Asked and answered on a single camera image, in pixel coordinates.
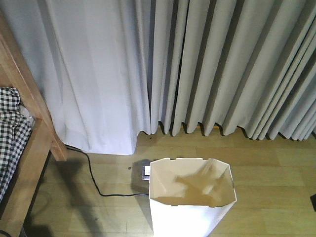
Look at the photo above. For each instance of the wooden bed frame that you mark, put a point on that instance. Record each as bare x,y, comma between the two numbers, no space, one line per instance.
42,140

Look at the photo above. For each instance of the black white checkered bedding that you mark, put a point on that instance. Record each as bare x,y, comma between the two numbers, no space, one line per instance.
15,130

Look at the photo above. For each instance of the light grey curtain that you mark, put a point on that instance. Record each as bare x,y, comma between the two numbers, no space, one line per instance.
110,69

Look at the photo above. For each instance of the white paper trash bin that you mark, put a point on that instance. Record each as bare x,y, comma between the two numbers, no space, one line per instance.
189,196

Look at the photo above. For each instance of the floor power outlet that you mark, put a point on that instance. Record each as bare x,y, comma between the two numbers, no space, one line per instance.
146,172

